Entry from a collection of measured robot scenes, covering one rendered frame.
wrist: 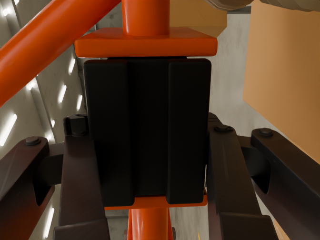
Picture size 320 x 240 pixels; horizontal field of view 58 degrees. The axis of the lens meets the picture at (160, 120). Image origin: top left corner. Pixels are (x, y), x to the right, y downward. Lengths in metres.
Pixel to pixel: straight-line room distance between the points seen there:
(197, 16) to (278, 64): 1.37
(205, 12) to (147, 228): 1.55
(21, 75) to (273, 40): 0.24
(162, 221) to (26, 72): 0.11
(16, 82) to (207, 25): 1.52
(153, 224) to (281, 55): 0.20
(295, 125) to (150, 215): 0.16
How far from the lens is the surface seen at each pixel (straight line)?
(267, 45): 0.33
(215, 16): 1.68
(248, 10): 2.06
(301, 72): 0.27
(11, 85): 0.17
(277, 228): 1.35
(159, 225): 0.17
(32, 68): 0.17
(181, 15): 1.65
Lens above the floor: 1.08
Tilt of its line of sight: 3 degrees down
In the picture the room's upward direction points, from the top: 91 degrees counter-clockwise
